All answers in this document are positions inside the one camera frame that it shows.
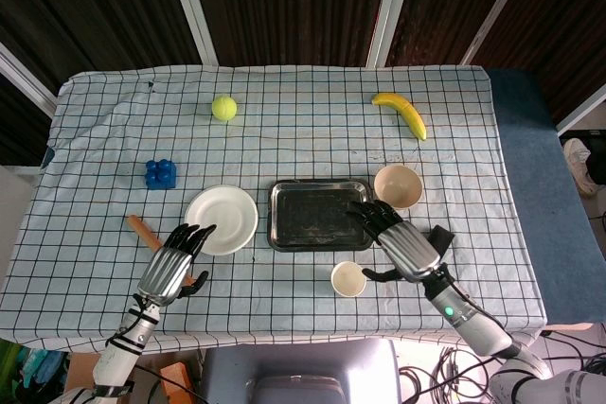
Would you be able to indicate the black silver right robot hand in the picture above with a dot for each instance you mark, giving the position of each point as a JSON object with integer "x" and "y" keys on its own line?
{"x": 407, "y": 248}

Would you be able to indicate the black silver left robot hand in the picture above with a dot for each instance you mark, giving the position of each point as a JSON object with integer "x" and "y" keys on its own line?
{"x": 163, "y": 269}

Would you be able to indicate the beige bowl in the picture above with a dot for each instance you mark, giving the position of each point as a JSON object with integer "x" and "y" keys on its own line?
{"x": 397, "y": 186}

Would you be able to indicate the white round plate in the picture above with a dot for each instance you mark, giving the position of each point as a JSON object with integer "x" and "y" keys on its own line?
{"x": 225, "y": 212}

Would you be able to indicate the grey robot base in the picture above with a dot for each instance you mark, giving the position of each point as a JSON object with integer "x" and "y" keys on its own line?
{"x": 298, "y": 371}

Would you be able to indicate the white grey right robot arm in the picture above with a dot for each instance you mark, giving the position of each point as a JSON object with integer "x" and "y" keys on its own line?
{"x": 478, "y": 323}

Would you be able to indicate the white paper cup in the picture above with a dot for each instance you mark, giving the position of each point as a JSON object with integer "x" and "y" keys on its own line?
{"x": 348, "y": 279}

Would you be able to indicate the metal rectangular tray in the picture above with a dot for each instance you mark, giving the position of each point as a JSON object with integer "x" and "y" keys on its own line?
{"x": 308, "y": 219}

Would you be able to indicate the black rectangular block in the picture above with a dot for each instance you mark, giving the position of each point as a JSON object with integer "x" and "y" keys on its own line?
{"x": 444, "y": 238}

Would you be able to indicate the brown wooden stick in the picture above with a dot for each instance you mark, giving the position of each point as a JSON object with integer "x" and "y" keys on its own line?
{"x": 142, "y": 230}

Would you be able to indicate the blue building block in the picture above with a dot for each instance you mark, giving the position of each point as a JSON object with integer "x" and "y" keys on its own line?
{"x": 161, "y": 176}

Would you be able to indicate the orange box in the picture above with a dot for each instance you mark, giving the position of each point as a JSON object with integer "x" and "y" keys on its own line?
{"x": 175, "y": 378}

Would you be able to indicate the brown cardboard box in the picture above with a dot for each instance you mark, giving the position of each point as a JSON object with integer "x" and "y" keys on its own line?
{"x": 80, "y": 368}

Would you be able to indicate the yellow banana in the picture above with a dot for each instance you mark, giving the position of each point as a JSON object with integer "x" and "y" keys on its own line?
{"x": 409, "y": 115}

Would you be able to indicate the light blue checked tablecloth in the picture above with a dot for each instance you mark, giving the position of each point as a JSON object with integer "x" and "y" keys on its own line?
{"x": 293, "y": 139}

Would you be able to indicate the green blue bag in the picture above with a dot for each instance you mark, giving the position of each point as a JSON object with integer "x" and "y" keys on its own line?
{"x": 28, "y": 366}

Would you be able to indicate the yellow tennis ball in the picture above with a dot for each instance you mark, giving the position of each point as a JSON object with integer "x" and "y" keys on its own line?
{"x": 224, "y": 108}

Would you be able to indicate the white shoe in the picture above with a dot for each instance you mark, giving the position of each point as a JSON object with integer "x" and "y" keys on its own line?
{"x": 578, "y": 163}

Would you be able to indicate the white partition post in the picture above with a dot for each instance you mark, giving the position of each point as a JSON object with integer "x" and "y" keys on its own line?
{"x": 497, "y": 11}
{"x": 23, "y": 77}
{"x": 582, "y": 115}
{"x": 191, "y": 6}
{"x": 390, "y": 6}

